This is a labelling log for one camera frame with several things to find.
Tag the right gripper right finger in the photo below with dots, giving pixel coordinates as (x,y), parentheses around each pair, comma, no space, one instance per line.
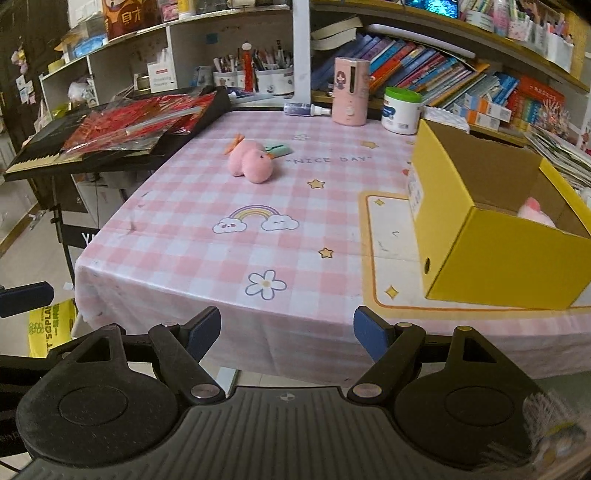
(377,336)

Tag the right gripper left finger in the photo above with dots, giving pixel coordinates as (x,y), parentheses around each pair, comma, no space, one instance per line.
(196,336)

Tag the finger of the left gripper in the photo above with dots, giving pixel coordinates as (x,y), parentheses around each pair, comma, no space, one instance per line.
(17,300)

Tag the pink plush chick toy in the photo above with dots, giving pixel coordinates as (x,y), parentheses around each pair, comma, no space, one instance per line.
(249,159)

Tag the pink plush pig toy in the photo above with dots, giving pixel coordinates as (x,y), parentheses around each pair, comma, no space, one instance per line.
(531,210)

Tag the yellow plastic bag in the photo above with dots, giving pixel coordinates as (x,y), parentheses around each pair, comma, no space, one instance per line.
(50,326)

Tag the pink checkered tablecloth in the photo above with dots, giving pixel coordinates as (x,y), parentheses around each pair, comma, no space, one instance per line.
(287,262)

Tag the black Yamaha keyboard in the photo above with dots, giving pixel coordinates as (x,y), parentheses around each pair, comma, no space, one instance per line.
(107,151)

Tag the yellow cardboard box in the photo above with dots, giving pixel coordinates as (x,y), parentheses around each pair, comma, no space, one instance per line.
(464,196)

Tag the red foil decoration pack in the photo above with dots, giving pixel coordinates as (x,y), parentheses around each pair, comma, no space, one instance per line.
(137,125)

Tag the white jar green lid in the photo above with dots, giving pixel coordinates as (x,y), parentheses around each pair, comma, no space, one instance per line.
(401,111)

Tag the white quilted pouch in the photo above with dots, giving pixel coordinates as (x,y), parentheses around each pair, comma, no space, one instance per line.
(445,117)

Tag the pink cartoon humidifier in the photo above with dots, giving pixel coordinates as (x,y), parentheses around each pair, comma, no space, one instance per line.
(351,91)

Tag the stack of magazines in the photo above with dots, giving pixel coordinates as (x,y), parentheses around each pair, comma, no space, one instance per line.
(573,164)

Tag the white drinking straws box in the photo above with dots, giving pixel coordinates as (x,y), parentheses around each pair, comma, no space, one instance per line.
(161,77)

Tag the white pen holder set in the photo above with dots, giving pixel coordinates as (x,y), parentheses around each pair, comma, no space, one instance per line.
(277,82)

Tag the row of colourful books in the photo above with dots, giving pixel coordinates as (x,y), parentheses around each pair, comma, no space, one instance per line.
(436,70)

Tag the white cubby shelf unit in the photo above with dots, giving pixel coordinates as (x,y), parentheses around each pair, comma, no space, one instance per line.
(183,44)

